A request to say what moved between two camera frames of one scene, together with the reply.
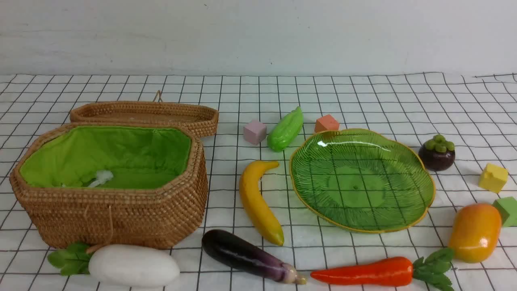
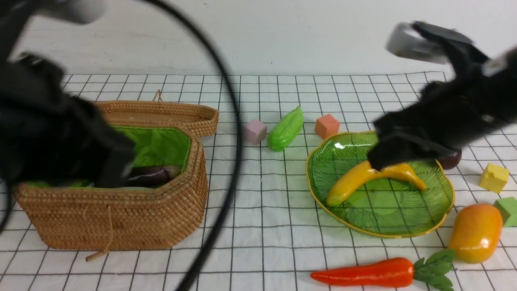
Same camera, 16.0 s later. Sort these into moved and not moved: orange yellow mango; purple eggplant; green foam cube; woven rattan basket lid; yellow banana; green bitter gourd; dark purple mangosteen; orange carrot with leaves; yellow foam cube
Moved: dark purple mangosteen; purple eggplant; yellow banana
Not moved: woven rattan basket lid; orange yellow mango; orange carrot with leaves; yellow foam cube; green bitter gourd; green foam cube
